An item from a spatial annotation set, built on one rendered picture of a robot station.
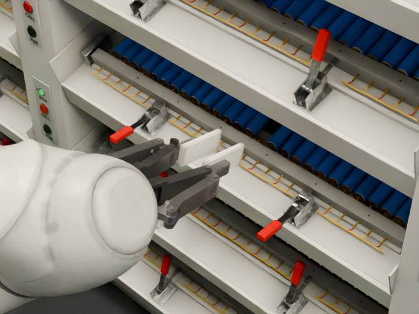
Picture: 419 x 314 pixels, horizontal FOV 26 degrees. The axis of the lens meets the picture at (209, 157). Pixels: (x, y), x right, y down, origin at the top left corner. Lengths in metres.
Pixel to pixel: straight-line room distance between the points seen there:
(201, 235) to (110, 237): 0.70
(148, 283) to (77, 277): 0.86
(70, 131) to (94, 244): 0.77
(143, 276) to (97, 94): 0.39
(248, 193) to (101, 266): 0.51
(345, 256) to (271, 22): 0.30
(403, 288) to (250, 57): 0.33
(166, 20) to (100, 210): 0.51
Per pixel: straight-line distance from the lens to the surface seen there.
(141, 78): 1.33
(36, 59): 1.43
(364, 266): 1.13
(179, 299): 1.57
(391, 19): 0.90
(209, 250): 1.39
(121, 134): 1.26
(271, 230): 1.12
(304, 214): 1.16
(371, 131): 1.01
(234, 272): 1.36
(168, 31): 1.16
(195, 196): 1.02
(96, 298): 1.73
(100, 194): 0.71
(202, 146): 1.12
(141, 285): 1.60
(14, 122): 1.64
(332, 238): 1.15
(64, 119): 1.45
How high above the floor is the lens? 1.34
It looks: 42 degrees down
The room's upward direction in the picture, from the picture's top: straight up
